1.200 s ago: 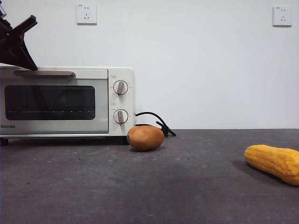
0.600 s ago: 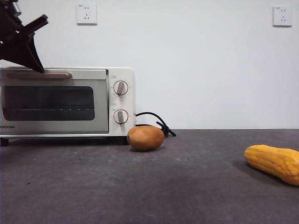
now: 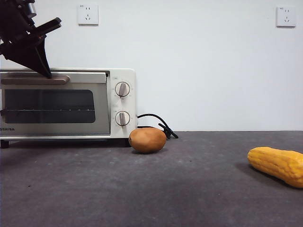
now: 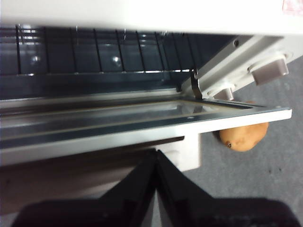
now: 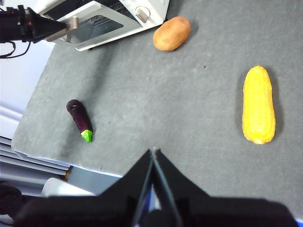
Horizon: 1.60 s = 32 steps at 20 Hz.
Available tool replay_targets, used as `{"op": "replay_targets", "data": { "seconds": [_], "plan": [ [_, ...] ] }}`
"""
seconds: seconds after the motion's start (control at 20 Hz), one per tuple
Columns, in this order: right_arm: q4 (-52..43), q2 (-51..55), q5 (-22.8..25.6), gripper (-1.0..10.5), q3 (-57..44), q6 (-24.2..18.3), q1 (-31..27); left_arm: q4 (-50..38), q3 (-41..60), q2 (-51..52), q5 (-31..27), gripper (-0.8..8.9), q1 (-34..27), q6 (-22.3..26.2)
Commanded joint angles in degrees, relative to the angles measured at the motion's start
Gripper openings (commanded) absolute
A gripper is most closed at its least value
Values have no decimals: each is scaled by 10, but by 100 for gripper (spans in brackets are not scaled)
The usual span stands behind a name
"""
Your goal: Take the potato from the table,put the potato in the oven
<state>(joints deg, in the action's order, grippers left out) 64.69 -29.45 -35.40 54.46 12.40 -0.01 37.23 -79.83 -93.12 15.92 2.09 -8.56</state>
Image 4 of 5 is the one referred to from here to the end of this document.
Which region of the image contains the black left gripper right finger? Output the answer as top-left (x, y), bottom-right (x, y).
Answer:
top-left (155, 149), bottom-right (303, 227)

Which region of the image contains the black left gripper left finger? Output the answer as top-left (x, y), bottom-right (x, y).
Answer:
top-left (11, 149), bottom-right (158, 227)

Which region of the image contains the brown potato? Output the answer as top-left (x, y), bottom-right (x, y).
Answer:
top-left (219, 101), bottom-right (270, 152)

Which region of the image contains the beige oven knob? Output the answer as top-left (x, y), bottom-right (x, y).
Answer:
top-left (214, 87), bottom-right (235, 101)
top-left (247, 55), bottom-right (290, 85)

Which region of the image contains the white toaster oven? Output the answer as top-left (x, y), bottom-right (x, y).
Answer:
top-left (0, 0), bottom-right (303, 107)

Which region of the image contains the wire oven rack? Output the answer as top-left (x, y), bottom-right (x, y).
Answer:
top-left (0, 23), bottom-right (197, 76)

